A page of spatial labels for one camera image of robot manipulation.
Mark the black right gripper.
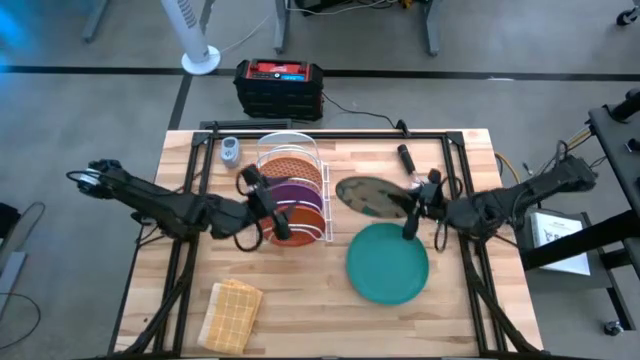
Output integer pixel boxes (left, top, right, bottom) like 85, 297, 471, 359
389, 169, 454, 240

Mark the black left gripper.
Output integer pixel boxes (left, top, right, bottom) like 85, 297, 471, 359
234, 164, 295, 242

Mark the purple plate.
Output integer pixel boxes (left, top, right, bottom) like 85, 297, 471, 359
269, 182, 325, 212

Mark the orange honeycomb pattern plate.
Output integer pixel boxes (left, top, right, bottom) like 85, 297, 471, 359
259, 156, 324, 192

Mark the plain orange plate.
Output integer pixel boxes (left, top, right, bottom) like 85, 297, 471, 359
262, 203, 327, 248

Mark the brown marbled plate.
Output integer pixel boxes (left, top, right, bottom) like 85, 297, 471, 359
334, 175, 417, 220

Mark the large green plate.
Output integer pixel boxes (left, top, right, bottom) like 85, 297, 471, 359
346, 222, 430, 307

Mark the grey white timer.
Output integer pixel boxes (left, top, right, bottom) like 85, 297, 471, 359
220, 136, 242, 169

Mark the red black power station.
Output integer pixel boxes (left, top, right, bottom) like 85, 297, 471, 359
233, 58, 325, 123

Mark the yellow checked cloth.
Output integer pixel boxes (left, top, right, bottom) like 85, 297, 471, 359
197, 278, 264, 355

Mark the white booklet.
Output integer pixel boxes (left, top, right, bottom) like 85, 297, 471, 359
529, 212, 592, 277

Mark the black cart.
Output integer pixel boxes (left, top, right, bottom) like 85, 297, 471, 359
519, 89, 640, 281

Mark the grey metal stand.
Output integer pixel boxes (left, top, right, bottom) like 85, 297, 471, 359
0, 202, 47, 326

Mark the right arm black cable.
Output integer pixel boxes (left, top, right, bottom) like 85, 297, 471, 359
432, 219, 450, 253

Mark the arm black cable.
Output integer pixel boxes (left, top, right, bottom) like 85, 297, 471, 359
232, 219, 265, 253
432, 219, 450, 253

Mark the black handled dish brush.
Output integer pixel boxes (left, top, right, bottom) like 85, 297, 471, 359
397, 143, 444, 190

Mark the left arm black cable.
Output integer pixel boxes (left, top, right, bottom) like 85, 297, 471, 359
232, 219, 265, 253

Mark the white wire dish rack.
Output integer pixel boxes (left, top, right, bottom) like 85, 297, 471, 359
255, 130, 334, 245

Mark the yellow cable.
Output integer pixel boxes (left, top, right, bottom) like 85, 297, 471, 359
494, 151, 522, 185

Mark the black aluminium table frame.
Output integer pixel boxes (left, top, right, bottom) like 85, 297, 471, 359
107, 119, 544, 360

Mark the black power cable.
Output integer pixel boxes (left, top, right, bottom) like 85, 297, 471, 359
319, 92, 401, 129

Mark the white floor cable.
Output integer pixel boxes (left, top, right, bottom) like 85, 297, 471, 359
219, 14, 275, 55

